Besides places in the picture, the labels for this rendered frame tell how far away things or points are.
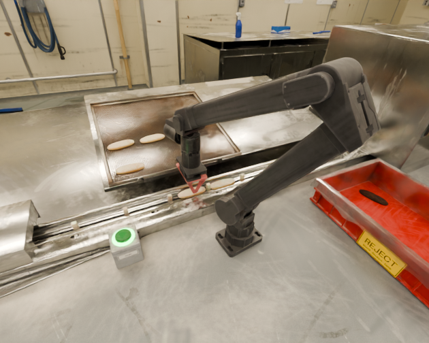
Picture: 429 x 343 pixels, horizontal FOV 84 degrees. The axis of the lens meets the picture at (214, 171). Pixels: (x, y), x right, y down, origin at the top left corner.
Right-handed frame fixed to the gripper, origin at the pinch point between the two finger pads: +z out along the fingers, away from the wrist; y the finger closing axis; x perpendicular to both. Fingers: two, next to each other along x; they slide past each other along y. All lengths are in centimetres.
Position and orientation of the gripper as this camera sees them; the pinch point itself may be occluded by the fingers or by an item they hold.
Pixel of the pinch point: (191, 185)
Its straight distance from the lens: 80.6
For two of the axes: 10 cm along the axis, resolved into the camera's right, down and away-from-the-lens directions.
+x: 9.0, -2.4, 3.7
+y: 4.4, 5.7, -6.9
